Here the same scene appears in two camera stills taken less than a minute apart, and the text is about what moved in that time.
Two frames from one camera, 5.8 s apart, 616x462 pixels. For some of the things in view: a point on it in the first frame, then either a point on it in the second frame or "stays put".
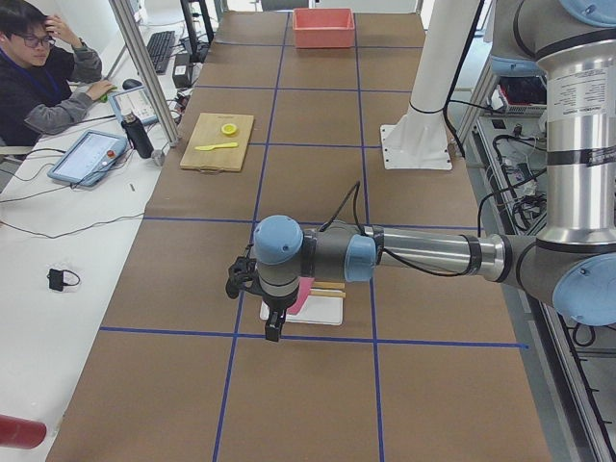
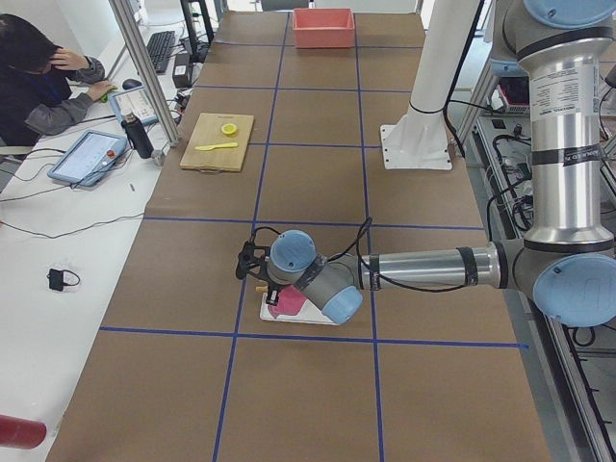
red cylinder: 20,434 stays put
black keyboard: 160,47 stays put
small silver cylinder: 158,156 stays put
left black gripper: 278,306 to 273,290
